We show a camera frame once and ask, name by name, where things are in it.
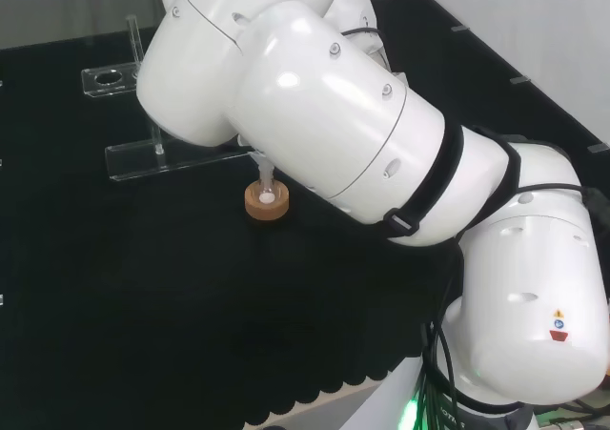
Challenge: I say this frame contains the clear funnel stand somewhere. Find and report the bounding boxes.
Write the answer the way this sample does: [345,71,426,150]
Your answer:
[80,14,259,184]

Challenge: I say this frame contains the black bench cloth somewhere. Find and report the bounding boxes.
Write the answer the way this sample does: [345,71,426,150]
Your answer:
[0,0,610,427]

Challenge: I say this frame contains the pale board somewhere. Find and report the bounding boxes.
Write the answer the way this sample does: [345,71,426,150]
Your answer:
[245,357,423,430]

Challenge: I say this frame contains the cork ring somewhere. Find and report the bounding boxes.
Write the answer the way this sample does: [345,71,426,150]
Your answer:
[244,180,292,223]

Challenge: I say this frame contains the black cable bundle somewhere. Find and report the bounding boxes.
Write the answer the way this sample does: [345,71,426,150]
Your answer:
[416,244,467,430]

